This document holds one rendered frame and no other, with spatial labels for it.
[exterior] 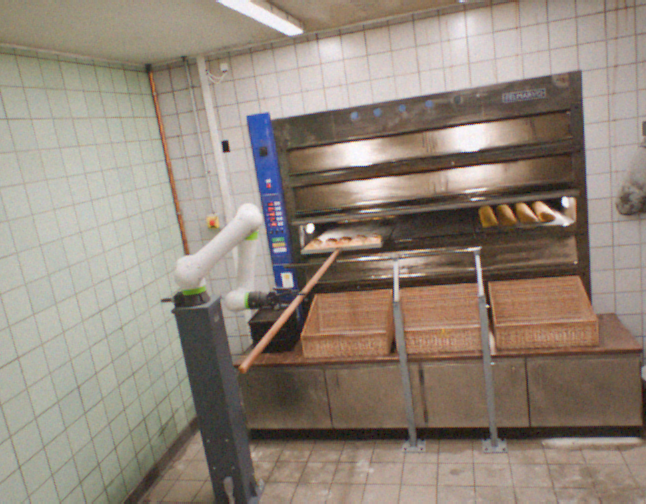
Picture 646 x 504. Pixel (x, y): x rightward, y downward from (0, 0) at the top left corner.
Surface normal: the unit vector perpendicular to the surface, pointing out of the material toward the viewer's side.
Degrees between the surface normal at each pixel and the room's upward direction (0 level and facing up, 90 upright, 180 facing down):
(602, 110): 90
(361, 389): 90
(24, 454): 90
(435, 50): 90
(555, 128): 70
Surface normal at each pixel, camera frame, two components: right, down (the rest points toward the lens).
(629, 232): -0.22, 0.24
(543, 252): -0.26, -0.11
